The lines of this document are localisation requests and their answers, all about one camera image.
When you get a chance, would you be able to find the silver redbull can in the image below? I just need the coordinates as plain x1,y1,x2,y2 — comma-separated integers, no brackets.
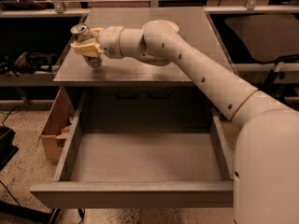
70,23,104,68

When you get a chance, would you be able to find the open grey top drawer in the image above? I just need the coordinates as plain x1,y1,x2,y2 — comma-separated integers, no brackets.
31,88,233,209

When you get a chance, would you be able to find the brown cardboard box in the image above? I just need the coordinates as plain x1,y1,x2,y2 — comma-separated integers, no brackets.
40,91,73,161

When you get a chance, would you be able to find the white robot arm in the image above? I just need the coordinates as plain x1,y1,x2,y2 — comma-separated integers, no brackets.
71,20,299,224

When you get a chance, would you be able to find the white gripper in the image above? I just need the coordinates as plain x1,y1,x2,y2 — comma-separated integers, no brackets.
71,26,124,59

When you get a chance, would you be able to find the grey cabinet with top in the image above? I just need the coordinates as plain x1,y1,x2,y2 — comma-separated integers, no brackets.
52,7,239,133

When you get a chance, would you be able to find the black equipment base left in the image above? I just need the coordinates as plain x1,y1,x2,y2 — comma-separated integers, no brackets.
0,126,19,171

